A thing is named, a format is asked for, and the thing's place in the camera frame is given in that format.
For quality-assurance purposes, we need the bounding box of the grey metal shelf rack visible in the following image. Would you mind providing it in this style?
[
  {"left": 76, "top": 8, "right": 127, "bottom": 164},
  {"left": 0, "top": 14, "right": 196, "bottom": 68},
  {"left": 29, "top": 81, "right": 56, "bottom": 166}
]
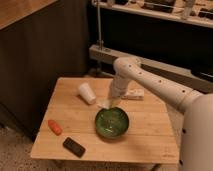
[{"left": 89, "top": 0, "right": 213, "bottom": 93}]

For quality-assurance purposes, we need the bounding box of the orange carrot toy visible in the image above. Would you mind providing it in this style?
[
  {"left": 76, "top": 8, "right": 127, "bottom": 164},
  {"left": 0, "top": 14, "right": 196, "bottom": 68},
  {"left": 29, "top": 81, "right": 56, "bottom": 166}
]
[{"left": 48, "top": 120, "right": 62, "bottom": 136}]

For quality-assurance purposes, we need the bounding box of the green ceramic bowl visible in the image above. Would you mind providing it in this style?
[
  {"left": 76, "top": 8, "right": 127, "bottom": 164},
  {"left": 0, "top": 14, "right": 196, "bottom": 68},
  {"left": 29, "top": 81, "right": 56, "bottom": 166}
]
[{"left": 95, "top": 107, "right": 129, "bottom": 139}]

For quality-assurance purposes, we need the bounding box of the white sponge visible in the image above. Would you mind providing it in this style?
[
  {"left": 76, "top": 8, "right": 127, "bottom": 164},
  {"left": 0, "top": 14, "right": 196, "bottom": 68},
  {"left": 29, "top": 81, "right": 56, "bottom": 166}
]
[{"left": 97, "top": 99, "right": 113, "bottom": 109}]

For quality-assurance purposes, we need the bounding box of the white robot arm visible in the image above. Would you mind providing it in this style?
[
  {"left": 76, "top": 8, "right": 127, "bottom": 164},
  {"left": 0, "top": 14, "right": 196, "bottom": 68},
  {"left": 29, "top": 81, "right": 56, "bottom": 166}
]
[{"left": 109, "top": 57, "right": 213, "bottom": 171}]

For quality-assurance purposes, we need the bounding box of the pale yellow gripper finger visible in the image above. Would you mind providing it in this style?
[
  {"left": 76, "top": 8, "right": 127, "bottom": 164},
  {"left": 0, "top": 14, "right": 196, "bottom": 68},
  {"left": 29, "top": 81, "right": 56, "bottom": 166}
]
[{"left": 111, "top": 99, "right": 119, "bottom": 107}]

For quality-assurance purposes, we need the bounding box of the dark wooden cabinet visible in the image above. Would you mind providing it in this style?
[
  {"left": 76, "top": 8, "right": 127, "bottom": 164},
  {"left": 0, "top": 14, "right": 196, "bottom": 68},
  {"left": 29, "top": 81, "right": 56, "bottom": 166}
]
[{"left": 0, "top": 0, "right": 89, "bottom": 139}]

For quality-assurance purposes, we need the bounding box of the white plastic bottle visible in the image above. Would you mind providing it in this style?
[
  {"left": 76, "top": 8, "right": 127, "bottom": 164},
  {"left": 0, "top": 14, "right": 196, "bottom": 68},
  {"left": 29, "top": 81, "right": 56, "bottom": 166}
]
[{"left": 123, "top": 89, "right": 144, "bottom": 100}]

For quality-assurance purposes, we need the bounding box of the black rectangular phone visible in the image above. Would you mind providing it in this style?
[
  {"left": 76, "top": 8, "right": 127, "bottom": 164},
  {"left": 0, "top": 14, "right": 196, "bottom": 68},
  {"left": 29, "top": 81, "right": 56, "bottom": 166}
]
[{"left": 63, "top": 137, "right": 86, "bottom": 157}]

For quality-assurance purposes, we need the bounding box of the white paper cup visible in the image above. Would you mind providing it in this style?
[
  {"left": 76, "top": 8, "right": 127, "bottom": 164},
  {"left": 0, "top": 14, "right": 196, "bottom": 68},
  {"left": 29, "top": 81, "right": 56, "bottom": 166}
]
[{"left": 78, "top": 83, "right": 96, "bottom": 105}]

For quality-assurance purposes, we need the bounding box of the small wooden table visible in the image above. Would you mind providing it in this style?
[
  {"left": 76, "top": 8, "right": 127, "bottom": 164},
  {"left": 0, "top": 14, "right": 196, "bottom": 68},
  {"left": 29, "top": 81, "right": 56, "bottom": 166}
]
[{"left": 31, "top": 78, "right": 179, "bottom": 164}]

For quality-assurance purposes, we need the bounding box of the white ribbed gripper body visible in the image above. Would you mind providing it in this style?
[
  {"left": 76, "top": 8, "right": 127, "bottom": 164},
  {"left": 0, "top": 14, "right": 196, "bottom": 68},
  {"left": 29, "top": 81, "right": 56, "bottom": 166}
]
[{"left": 108, "top": 75, "right": 129, "bottom": 99}]

